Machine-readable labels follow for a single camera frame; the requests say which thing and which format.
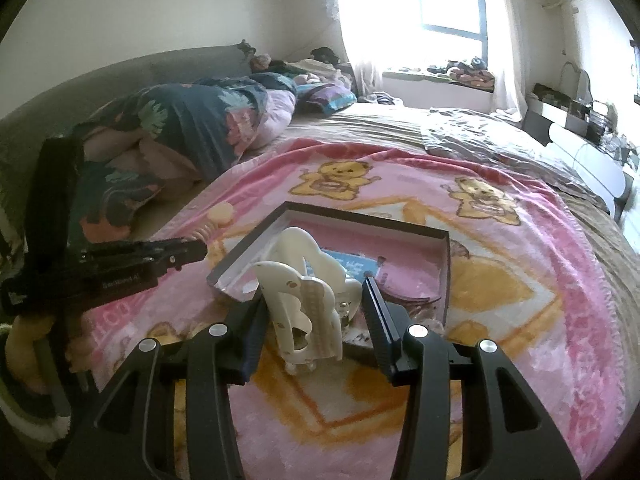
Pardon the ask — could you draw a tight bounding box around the pink bear printed blanket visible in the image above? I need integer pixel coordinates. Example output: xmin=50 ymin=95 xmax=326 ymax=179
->
xmin=75 ymin=137 xmax=636 ymax=480

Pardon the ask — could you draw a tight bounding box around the person's left forearm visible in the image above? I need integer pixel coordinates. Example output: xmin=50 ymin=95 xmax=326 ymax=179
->
xmin=0 ymin=317 xmax=71 ymax=441

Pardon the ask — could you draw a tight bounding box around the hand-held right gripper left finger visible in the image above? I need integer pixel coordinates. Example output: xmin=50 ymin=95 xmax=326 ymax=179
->
xmin=55 ymin=290 xmax=271 ymax=480

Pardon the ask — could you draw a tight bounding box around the bed with tan sheet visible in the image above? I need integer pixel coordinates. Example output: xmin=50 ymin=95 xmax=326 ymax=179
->
xmin=150 ymin=100 xmax=640 ymax=281

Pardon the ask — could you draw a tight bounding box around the shallow grey box pink inside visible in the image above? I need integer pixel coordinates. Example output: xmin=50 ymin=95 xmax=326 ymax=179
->
xmin=207 ymin=201 xmax=453 ymax=331

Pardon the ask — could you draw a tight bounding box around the pile of clothes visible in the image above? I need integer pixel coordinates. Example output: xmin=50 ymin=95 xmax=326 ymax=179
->
xmin=250 ymin=47 xmax=356 ymax=86

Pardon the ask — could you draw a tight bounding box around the dark floral quilt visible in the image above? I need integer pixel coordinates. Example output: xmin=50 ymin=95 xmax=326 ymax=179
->
xmin=65 ymin=72 xmax=298 ymax=246

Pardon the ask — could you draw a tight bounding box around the grey upholstered headboard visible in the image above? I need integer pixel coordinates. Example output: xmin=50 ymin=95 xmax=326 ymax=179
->
xmin=0 ymin=45 xmax=256 ymax=181

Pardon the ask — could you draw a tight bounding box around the white hair claw clip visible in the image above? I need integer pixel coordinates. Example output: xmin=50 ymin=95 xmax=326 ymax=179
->
xmin=255 ymin=226 xmax=363 ymax=376

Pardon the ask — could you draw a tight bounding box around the purple patterned pillow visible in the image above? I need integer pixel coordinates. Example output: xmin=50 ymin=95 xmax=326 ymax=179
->
xmin=295 ymin=82 xmax=358 ymax=113

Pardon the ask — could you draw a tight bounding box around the white sheer curtain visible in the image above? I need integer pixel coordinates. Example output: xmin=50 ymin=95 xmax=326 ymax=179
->
xmin=332 ymin=0 xmax=531 ymax=113

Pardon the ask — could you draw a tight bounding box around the white bed footboard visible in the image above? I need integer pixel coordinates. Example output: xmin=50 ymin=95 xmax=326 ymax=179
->
xmin=547 ymin=125 xmax=628 ymax=213

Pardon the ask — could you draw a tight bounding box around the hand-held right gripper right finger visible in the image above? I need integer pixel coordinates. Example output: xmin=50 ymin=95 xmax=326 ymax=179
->
xmin=362 ymin=276 xmax=583 ymax=480

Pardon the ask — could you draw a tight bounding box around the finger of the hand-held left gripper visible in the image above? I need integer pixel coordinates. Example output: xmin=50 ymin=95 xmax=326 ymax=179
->
xmin=127 ymin=237 xmax=208 ymax=277

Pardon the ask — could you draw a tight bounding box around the cluttered dark dresser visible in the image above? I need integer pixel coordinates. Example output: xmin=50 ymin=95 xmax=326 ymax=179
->
xmin=525 ymin=60 xmax=640 ymax=161

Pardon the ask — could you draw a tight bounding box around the pile of windowsill clutter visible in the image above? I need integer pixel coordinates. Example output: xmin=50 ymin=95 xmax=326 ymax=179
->
xmin=395 ymin=57 xmax=496 ymax=91

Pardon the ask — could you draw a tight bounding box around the blue printed card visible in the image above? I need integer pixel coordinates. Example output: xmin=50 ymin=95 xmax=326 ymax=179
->
xmin=305 ymin=247 xmax=386 ymax=286

